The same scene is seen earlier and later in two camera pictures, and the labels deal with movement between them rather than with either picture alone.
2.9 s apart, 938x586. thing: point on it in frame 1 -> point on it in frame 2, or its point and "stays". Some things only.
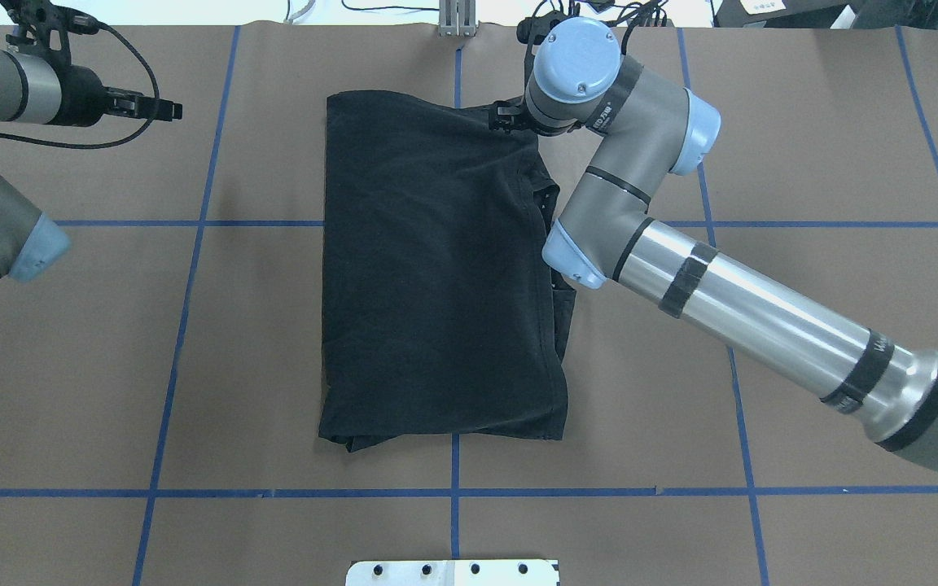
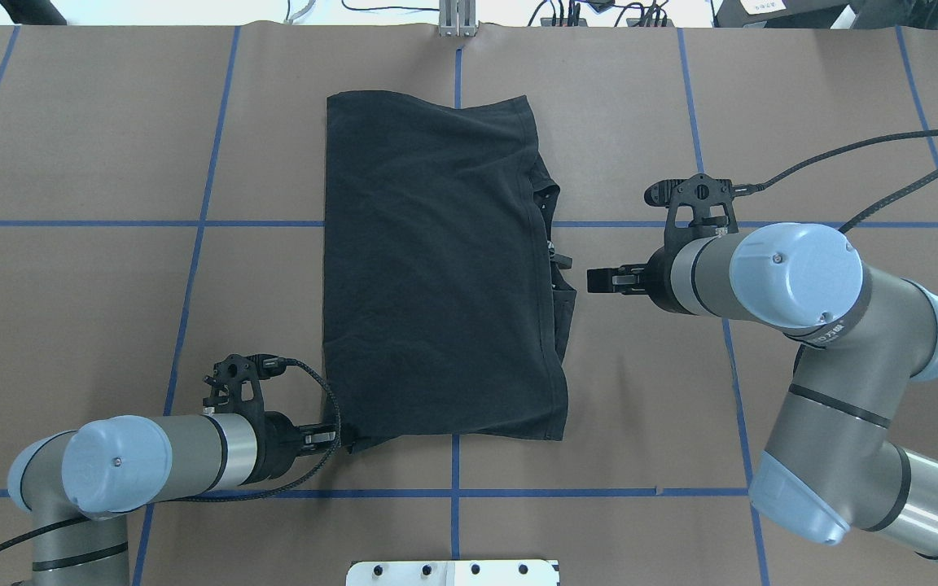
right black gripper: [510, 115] -> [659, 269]
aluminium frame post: [457, 18] stays
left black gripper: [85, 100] -> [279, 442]
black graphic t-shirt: [441, 311] stays
